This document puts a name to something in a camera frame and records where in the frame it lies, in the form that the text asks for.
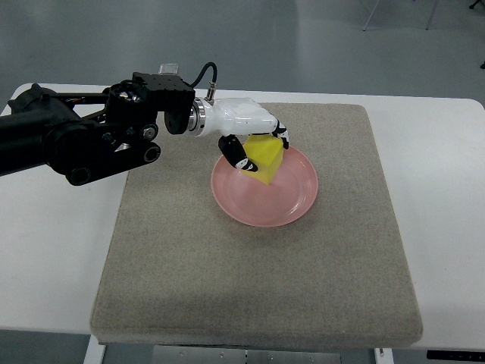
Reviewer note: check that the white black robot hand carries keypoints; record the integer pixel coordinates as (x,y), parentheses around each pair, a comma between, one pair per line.
(232,118)

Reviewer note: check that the pink plate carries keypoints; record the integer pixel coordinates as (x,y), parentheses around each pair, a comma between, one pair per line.
(288,197)

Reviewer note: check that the beige felt mat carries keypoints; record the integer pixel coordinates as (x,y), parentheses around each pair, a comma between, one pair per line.
(180,271)

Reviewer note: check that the small clear plastic box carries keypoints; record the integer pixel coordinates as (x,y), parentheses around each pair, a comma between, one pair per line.
(169,69)

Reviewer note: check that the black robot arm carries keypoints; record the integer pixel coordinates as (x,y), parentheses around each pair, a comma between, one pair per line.
(91,136)

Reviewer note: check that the yellow block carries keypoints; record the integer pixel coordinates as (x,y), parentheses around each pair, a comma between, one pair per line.
(266,152)

